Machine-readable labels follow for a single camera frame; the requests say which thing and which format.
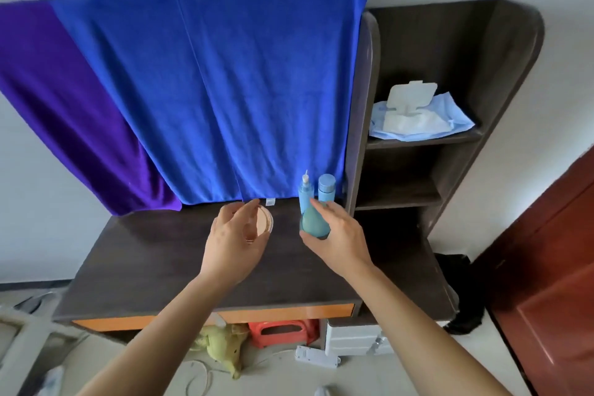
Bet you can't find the red plastic stool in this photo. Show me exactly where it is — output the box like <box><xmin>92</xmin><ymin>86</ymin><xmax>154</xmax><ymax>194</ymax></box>
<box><xmin>247</xmin><ymin>319</ymin><xmax>321</xmax><ymax>349</ymax></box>

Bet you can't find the teal round jar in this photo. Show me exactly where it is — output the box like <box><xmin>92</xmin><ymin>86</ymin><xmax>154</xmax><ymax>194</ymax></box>
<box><xmin>300</xmin><ymin>202</ymin><xmax>332</xmax><ymax>239</ymax></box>

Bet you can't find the person's left hand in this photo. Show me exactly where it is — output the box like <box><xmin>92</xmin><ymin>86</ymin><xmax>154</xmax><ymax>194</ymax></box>
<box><xmin>198</xmin><ymin>198</ymin><xmax>271</xmax><ymax>288</ymax></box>

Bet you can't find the yellow elephant toy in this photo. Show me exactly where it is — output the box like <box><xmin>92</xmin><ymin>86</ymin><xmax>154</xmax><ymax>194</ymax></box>
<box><xmin>190</xmin><ymin>324</ymin><xmax>251</xmax><ymax>381</ymax></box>

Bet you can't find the red wooden door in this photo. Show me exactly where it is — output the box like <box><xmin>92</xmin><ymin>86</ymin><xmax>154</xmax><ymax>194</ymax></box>
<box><xmin>473</xmin><ymin>145</ymin><xmax>594</xmax><ymax>396</ymax></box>

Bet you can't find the person's right forearm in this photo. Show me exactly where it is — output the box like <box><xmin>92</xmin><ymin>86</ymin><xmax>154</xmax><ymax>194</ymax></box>
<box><xmin>352</xmin><ymin>263</ymin><xmax>511</xmax><ymax>396</ymax></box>

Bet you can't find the purple towel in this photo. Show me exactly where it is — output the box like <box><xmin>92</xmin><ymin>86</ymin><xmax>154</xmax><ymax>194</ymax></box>
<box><xmin>0</xmin><ymin>0</ymin><xmax>183</xmax><ymax>217</ymax></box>

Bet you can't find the orange drawer front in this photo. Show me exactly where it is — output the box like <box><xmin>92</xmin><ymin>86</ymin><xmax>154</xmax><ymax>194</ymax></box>
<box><xmin>72</xmin><ymin>303</ymin><xmax>357</xmax><ymax>332</ymax></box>

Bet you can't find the white cable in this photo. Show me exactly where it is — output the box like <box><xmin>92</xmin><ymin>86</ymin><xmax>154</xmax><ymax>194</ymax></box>
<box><xmin>185</xmin><ymin>349</ymin><xmax>298</xmax><ymax>396</ymax></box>

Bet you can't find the person's right hand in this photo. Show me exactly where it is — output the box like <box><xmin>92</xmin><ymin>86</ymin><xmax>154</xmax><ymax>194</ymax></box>
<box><xmin>299</xmin><ymin>198</ymin><xmax>376</xmax><ymax>280</ymax></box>

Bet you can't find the light blue pump bottle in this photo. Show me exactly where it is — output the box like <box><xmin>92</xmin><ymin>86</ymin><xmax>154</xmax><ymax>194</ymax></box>
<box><xmin>298</xmin><ymin>170</ymin><xmax>315</xmax><ymax>215</ymax></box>

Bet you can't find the light blue tissue pack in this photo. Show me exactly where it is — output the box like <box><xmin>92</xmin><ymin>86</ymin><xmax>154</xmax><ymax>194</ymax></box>
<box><xmin>369</xmin><ymin>92</ymin><xmax>476</xmax><ymax>142</ymax></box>

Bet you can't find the black trash bin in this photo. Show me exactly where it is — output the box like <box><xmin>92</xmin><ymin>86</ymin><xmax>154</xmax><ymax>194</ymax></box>
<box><xmin>434</xmin><ymin>252</ymin><xmax>486</xmax><ymax>336</ymax></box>

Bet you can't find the person's left forearm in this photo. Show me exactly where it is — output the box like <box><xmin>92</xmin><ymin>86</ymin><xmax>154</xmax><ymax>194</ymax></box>
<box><xmin>76</xmin><ymin>272</ymin><xmax>233</xmax><ymax>396</ymax></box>

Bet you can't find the white power strip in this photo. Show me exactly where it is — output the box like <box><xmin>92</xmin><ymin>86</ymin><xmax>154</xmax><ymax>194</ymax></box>
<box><xmin>295</xmin><ymin>345</ymin><xmax>342</xmax><ymax>369</ymax></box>

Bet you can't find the white drawer cabinet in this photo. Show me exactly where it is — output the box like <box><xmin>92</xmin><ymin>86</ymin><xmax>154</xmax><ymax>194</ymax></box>
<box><xmin>324</xmin><ymin>320</ymin><xmax>451</xmax><ymax>358</ymax></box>

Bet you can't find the rose gold round jar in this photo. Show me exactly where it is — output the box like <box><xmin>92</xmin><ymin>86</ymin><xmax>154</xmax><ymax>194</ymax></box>
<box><xmin>244</xmin><ymin>204</ymin><xmax>275</xmax><ymax>244</ymax></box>

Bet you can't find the dark wooden table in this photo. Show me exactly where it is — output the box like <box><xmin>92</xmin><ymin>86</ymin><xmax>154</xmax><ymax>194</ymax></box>
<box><xmin>51</xmin><ymin>196</ymin><xmax>460</xmax><ymax>332</ymax></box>

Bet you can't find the dark wooden shelf unit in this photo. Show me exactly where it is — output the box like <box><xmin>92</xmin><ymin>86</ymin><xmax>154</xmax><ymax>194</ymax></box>
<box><xmin>343</xmin><ymin>0</ymin><xmax>546</xmax><ymax>234</ymax></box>

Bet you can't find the blue towel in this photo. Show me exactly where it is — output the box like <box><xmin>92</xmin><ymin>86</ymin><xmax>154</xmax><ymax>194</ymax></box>
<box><xmin>49</xmin><ymin>0</ymin><xmax>372</xmax><ymax>206</ymax></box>

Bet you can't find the light blue capped bottle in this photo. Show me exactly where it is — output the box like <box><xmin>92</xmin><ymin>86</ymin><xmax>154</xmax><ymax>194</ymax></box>
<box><xmin>317</xmin><ymin>173</ymin><xmax>337</xmax><ymax>204</ymax></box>

